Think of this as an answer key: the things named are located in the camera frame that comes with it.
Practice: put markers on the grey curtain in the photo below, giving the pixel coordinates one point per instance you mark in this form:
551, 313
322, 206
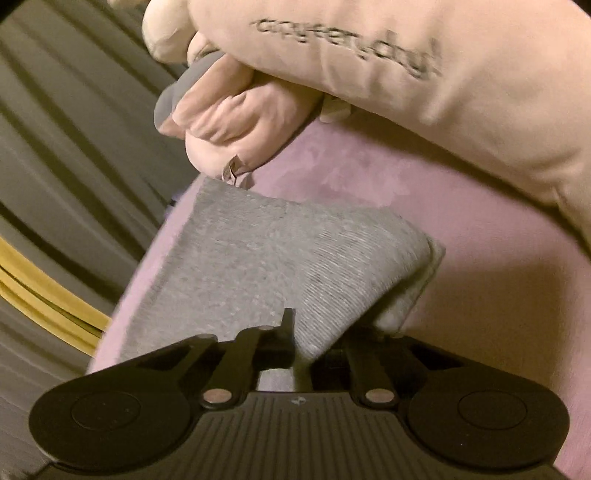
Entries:
69, 138

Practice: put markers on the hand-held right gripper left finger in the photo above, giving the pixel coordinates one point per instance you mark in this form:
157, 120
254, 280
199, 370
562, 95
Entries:
288, 334

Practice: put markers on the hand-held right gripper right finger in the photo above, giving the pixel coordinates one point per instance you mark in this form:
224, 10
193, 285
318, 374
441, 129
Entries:
358, 357

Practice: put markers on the grey pants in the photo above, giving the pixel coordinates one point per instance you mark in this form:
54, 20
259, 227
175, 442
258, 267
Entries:
240, 258

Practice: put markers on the pink plush toy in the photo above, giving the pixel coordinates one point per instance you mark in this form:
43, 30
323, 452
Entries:
415, 115

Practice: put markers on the pink blanket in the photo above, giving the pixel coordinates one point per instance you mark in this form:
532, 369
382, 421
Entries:
485, 277

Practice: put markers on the yellow curtain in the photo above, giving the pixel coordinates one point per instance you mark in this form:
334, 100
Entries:
41, 295

